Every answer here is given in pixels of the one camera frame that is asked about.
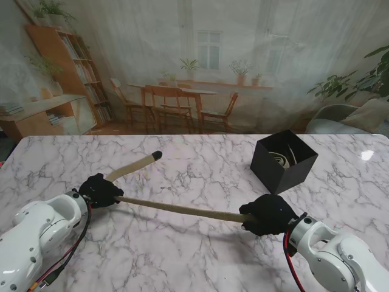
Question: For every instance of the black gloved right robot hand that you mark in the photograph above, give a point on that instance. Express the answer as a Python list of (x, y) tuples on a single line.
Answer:
[(270, 216)]

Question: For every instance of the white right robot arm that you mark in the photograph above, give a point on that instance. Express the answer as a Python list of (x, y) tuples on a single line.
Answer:
[(337, 255)]

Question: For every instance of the printed room scene backdrop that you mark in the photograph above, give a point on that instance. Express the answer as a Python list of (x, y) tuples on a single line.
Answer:
[(194, 45)]

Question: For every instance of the beige woven belt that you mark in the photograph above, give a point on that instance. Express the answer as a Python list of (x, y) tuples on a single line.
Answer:
[(281, 159), (182, 209)]

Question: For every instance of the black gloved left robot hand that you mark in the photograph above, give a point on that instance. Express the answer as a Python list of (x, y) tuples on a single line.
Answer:
[(100, 190)]

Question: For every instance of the black storage box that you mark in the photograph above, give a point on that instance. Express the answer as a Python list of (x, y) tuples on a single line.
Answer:
[(282, 179)]

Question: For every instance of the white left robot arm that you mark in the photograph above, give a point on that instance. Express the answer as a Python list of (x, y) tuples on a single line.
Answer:
[(33, 237)]

